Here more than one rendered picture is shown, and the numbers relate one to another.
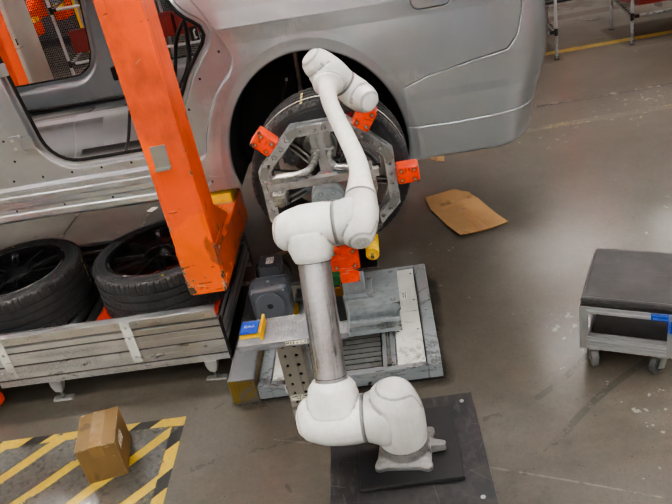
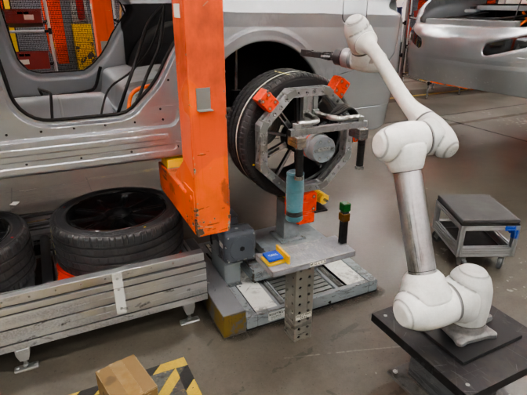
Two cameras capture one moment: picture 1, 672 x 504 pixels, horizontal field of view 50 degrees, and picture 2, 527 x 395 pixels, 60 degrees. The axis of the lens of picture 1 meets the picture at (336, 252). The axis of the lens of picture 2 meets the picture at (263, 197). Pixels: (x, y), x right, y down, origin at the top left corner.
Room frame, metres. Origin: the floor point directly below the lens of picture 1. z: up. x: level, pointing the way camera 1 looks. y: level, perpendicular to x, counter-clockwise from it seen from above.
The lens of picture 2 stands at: (0.88, 1.36, 1.50)
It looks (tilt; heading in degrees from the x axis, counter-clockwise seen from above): 23 degrees down; 328
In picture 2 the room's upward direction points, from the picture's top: straight up
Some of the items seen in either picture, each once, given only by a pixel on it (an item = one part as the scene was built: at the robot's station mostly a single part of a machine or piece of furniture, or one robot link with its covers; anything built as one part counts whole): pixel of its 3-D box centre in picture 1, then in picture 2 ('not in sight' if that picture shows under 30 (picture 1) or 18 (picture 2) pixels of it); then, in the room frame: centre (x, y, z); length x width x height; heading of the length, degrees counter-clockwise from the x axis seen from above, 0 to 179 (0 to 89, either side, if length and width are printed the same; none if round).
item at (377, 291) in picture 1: (352, 272); (287, 221); (2.84, -0.05, 0.32); 0.40 x 0.30 x 0.28; 83
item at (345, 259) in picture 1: (345, 256); (299, 204); (2.71, -0.04, 0.48); 0.16 x 0.12 x 0.17; 173
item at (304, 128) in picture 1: (330, 184); (305, 140); (2.67, -0.03, 0.85); 0.54 x 0.07 x 0.54; 83
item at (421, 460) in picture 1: (410, 443); (467, 320); (1.69, -0.11, 0.34); 0.22 x 0.18 x 0.06; 75
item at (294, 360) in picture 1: (298, 375); (299, 298); (2.31, 0.25, 0.21); 0.10 x 0.10 x 0.42; 83
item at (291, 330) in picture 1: (294, 329); (306, 255); (2.31, 0.22, 0.44); 0.43 x 0.17 x 0.03; 83
